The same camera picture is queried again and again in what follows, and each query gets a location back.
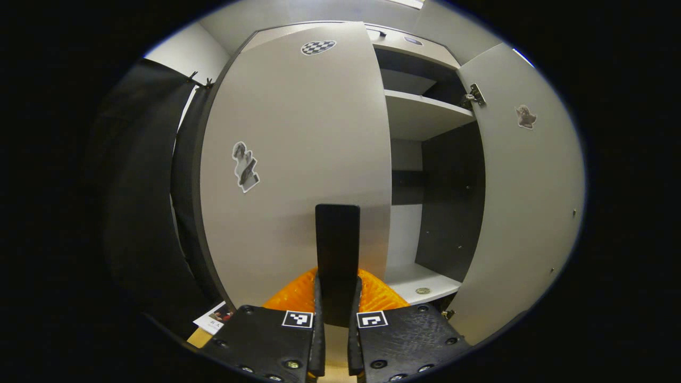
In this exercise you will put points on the grey cabinet door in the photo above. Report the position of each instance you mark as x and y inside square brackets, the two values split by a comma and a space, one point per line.
[298, 133]
[526, 213]

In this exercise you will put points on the white cabinet floor board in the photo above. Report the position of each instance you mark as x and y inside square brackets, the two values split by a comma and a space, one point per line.
[409, 282]

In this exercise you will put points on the white cabinet shelf board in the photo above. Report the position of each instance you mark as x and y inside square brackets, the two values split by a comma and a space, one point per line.
[420, 117]

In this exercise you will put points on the grey double-door shoe cabinet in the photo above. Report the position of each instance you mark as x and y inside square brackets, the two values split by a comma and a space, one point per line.
[452, 213]

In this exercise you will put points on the white and black printed box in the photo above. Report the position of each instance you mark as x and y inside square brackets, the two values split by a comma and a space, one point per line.
[213, 321]

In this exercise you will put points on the wide ceiling light panel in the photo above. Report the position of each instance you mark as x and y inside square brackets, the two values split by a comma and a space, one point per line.
[412, 3]

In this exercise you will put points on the metal door hinge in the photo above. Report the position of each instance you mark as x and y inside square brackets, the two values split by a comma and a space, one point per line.
[475, 96]
[448, 314]

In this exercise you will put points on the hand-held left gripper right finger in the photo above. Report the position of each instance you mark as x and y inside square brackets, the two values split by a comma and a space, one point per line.
[355, 346]

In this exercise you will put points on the grey cabinet drawer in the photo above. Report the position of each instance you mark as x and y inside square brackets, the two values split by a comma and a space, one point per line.
[420, 53]

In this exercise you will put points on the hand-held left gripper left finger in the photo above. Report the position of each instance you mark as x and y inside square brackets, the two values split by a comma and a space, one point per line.
[319, 346]

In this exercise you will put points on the black backdrop cloth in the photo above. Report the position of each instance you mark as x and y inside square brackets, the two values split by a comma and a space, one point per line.
[138, 186]

